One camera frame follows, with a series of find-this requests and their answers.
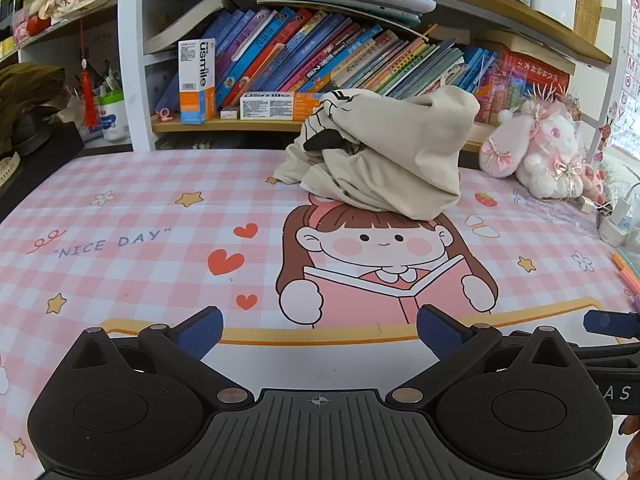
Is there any white jar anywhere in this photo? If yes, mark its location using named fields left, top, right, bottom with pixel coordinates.
left=97, top=91, right=132, bottom=142

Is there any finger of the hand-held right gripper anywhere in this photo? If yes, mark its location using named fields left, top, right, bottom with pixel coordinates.
left=570, top=341, right=640, bottom=368
left=583, top=310, right=640, bottom=339

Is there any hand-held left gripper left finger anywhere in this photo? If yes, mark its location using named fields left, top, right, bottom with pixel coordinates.
left=67, top=306, right=256, bottom=408

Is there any olive cloth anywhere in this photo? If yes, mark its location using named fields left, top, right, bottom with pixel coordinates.
left=0, top=62, right=69, bottom=157

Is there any cream t-shirt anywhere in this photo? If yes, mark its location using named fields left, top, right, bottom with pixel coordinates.
left=266, top=85, right=481, bottom=221

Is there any red tassel ornament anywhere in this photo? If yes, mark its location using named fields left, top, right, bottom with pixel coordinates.
left=79, top=15, right=102, bottom=129

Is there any white charger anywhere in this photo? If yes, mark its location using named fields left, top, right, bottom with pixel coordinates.
left=607, top=197, right=634, bottom=227

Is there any white pink plush rabbit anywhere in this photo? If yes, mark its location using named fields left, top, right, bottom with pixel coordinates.
left=479, top=95, right=607, bottom=201

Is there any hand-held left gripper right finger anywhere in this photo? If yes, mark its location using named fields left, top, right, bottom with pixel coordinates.
left=385, top=304, right=581, bottom=408

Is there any person's right hand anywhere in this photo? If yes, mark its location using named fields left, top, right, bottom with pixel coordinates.
left=620, top=414, right=640, bottom=480

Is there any alphabet wall poster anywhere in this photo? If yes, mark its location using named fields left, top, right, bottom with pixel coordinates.
left=607, top=0, right=640, bottom=152

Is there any pink checked desk mat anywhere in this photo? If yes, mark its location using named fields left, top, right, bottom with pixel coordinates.
left=0, top=149, right=640, bottom=480

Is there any orange stick bundle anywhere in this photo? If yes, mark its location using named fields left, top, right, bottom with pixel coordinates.
left=612, top=252, right=640, bottom=282

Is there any upright white orange box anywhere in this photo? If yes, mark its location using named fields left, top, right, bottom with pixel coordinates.
left=178, top=38, right=218, bottom=125

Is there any flat white orange box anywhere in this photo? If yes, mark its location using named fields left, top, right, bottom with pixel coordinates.
left=240, top=91, right=323, bottom=121

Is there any white power strip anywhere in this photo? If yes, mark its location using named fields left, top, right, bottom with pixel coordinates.
left=597, top=210, right=632, bottom=248

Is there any row of colourful books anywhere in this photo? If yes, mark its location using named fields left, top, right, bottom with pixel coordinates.
left=145, top=0, right=572, bottom=126

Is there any wooden bookshelf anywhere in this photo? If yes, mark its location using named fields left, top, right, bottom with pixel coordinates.
left=117, top=0, right=626, bottom=153

